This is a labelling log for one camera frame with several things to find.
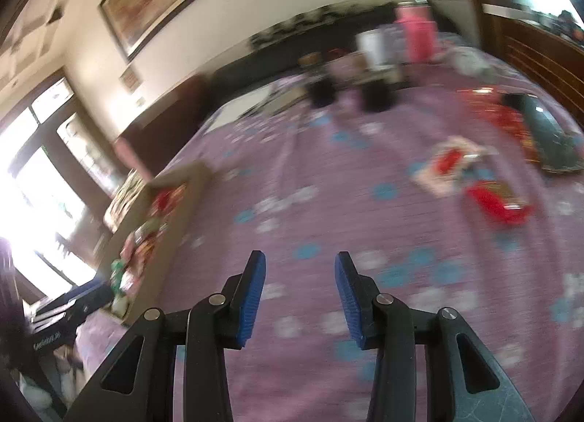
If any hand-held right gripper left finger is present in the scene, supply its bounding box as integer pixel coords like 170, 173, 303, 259
64, 249, 267, 422

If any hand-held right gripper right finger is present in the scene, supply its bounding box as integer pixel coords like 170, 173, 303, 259
334, 251, 535, 422

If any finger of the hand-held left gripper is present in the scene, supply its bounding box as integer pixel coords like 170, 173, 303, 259
64, 280, 115, 313

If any green snack packet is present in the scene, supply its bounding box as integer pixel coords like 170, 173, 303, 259
109, 258, 131, 290

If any pink cartoon snack packet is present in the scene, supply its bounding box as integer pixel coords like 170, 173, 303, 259
123, 230, 156, 268

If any brown cardboard box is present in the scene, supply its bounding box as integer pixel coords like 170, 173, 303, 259
103, 162, 213, 327

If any purple floral cloth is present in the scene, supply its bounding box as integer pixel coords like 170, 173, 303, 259
75, 32, 584, 422

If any glass window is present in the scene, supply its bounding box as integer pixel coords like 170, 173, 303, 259
0, 75, 115, 295

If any wide red snack packet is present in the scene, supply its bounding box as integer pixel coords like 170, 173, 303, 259
153, 185, 188, 215

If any red and white snack packet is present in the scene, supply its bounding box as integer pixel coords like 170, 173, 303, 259
411, 137, 498, 197

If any shiny red candy packet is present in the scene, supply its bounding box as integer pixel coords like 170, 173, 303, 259
465, 180, 534, 226

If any white paper sheet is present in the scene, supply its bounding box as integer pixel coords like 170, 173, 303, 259
205, 89, 270, 133

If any brown wooden furniture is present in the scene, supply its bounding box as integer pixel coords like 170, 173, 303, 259
114, 73, 213, 167

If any brown notebook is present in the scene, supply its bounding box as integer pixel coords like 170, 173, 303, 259
265, 84, 306, 115

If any black jar with wooden stopper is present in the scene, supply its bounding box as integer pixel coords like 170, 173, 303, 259
358, 68, 397, 112
307, 52, 341, 108

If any black sofa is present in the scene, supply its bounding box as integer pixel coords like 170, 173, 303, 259
210, 4, 411, 94

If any long red snack packet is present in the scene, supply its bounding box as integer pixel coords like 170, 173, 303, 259
458, 87, 541, 162

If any white cup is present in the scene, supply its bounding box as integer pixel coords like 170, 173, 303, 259
356, 28, 395, 71

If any dark glossy snack packet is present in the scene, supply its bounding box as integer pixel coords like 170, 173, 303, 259
506, 92, 580, 174

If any grey cloth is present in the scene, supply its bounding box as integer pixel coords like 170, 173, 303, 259
440, 45, 498, 78

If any pink bottle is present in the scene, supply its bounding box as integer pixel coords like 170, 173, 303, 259
395, 2, 436, 62

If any wooden cabinet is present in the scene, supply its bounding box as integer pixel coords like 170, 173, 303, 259
481, 2, 584, 108

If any row of dark trinkets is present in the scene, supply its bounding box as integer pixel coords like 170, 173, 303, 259
511, 2, 584, 39

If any small wall frame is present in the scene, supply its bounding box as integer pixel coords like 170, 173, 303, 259
119, 68, 143, 94

